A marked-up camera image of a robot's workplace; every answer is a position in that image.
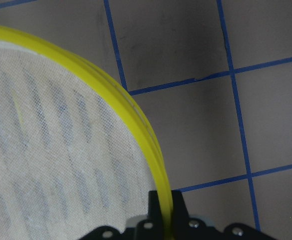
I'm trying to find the yellow steamer layer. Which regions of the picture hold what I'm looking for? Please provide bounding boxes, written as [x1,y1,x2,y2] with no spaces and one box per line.
[0,26,173,240]

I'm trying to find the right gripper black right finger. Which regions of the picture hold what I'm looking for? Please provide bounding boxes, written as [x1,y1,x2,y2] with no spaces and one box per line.
[171,190,189,240]

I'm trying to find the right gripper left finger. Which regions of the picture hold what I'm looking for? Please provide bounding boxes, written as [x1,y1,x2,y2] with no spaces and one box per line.
[148,190,164,240]

